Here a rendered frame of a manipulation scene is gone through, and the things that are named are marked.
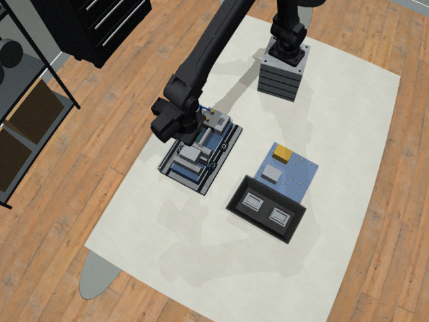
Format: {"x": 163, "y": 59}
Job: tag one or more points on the yellow brass block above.
{"x": 282, "y": 154}

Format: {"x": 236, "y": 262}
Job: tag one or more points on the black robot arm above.
{"x": 185, "y": 86}

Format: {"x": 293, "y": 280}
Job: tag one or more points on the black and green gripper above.
{"x": 190, "y": 131}

